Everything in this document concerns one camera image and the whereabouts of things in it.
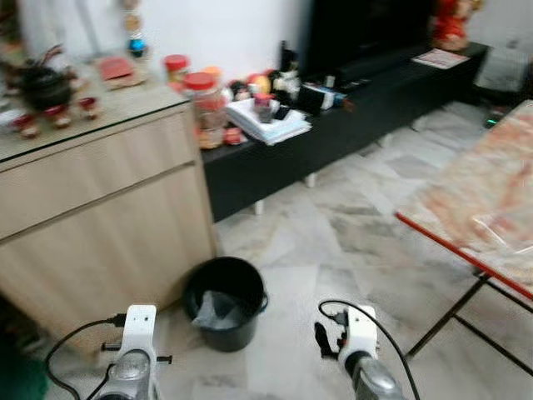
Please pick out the small clear jar red lid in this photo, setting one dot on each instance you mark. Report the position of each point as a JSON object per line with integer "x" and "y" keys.
{"x": 176, "y": 71}

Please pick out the black round rubbish bin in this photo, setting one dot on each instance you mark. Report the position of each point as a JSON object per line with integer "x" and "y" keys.
{"x": 250, "y": 321}

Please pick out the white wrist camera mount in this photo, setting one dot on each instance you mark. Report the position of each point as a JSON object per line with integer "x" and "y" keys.
{"x": 360, "y": 329}
{"x": 138, "y": 329}

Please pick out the clear bubble wrap piece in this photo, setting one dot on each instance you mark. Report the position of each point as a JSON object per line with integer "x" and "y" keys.
{"x": 215, "y": 312}

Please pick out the red box on stand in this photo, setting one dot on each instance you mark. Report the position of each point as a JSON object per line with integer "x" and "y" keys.
{"x": 118, "y": 69}

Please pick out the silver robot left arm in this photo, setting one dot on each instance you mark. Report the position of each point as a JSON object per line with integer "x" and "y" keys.
{"x": 132, "y": 375}

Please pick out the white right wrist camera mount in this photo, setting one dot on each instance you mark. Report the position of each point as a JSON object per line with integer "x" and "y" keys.
{"x": 360, "y": 329}

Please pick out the white paper stack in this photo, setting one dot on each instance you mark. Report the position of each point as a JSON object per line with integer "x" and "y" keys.
{"x": 279, "y": 129}

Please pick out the long black TV bench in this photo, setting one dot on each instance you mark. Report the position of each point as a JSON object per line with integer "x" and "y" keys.
{"x": 366, "y": 125}

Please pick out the white appliance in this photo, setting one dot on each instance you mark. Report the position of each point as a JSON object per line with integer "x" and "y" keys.
{"x": 508, "y": 71}

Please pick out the white printed paper card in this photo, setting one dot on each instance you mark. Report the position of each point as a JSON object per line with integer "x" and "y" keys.
{"x": 440, "y": 58}

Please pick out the black decorated pot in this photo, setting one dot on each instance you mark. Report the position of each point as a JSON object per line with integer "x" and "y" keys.
{"x": 43, "y": 83}

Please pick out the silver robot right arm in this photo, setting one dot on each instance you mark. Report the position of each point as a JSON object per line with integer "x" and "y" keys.
{"x": 375, "y": 382}

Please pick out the light wooden drawer cabinet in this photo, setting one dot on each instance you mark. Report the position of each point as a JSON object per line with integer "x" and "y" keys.
{"x": 100, "y": 225}

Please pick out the black flat television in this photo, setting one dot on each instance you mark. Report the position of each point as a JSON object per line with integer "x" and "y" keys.
{"x": 366, "y": 33}

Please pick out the white black toy figure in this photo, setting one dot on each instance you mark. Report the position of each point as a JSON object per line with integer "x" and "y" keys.
{"x": 288, "y": 79}

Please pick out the large clear jar red lid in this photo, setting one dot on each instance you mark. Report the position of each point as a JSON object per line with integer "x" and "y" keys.
{"x": 205, "y": 112}

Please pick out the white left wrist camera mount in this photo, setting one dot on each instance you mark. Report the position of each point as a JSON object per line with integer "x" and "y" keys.
{"x": 138, "y": 329}

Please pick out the red decorative figurine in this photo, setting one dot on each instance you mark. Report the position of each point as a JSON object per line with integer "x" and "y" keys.
{"x": 451, "y": 25}

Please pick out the hanging ornament blue ball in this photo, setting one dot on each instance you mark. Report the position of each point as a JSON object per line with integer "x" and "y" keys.
{"x": 136, "y": 46}

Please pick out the marble pattern folding table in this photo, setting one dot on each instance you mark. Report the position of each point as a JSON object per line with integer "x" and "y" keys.
{"x": 483, "y": 192}

